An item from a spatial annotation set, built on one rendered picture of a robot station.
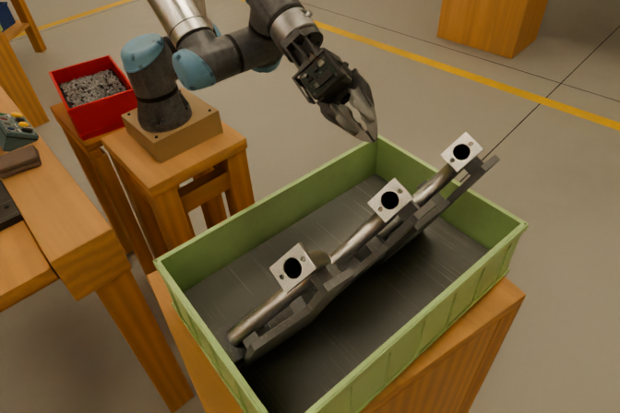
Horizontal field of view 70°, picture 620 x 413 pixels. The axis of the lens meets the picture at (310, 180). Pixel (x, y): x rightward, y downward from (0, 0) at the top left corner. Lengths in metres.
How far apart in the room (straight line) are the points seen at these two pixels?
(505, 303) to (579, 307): 1.13
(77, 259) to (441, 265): 0.79
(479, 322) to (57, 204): 1.00
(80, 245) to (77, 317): 1.10
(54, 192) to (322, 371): 0.79
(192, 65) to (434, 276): 0.63
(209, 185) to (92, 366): 0.94
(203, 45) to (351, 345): 0.61
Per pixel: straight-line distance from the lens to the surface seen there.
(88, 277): 1.16
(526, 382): 1.91
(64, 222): 1.17
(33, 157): 1.37
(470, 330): 1.00
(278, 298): 0.73
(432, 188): 0.89
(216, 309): 0.95
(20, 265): 1.16
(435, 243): 1.04
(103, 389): 1.96
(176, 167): 1.29
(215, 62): 0.83
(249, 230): 0.99
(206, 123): 1.33
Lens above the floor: 1.63
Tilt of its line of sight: 42 degrees down
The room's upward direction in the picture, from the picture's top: 3 degrees counter-clockwise
